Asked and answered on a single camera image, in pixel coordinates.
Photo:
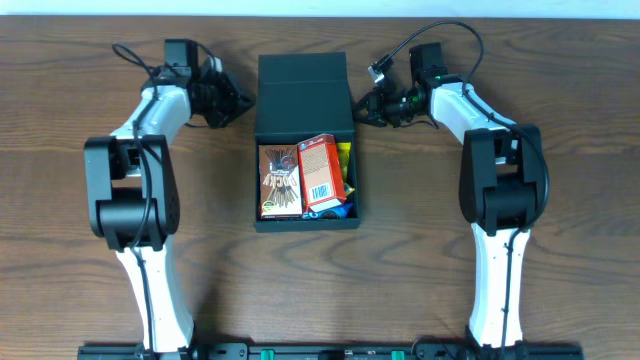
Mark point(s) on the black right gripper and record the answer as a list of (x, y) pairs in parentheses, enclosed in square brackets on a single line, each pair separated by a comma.
[(378, 107)]

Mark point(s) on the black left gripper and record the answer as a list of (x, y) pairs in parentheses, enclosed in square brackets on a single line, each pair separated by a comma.
[(220, 101)]

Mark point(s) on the yellow candy bag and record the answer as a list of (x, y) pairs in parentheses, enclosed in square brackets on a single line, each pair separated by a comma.
[(344, 149)]

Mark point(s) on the black gift box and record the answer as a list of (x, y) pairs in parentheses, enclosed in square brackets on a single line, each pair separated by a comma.
[(301, 96)]

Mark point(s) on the red snack box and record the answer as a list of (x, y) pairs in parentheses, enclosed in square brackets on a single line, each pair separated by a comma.
[(322, 183)]

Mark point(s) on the blue Oreo cookie pack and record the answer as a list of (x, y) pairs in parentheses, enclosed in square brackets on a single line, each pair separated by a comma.
[(337, 212)]

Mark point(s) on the brown Pocky box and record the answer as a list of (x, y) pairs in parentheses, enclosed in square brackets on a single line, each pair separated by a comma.
[(279, 179)]

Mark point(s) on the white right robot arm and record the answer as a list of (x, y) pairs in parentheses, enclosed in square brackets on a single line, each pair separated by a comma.
[(503, 184)]

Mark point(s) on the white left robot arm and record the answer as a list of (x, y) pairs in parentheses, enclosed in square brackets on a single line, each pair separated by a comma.
[(132, 195)]

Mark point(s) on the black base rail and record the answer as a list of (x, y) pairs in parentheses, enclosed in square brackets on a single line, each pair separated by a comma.
[(421, 351)]

